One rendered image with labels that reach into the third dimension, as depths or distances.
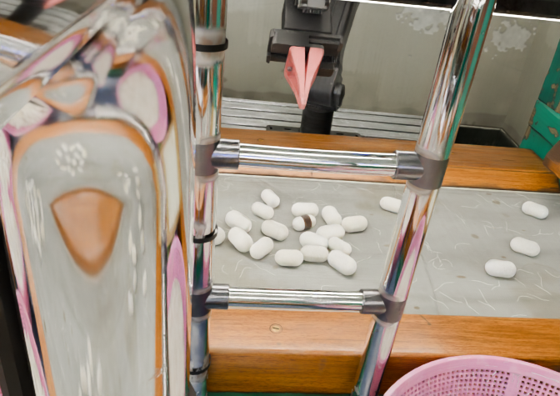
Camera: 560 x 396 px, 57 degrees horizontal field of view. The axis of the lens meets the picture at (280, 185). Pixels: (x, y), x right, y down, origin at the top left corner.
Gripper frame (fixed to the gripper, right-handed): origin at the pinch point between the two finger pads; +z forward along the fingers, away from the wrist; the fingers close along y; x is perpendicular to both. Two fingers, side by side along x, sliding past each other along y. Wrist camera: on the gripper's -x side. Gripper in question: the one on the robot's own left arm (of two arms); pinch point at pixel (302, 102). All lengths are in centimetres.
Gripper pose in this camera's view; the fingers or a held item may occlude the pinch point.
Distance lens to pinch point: 71.5
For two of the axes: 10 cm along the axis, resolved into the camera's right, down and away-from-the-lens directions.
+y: 9.9, 0.7, 1.0
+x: -1.2, 3.5, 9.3
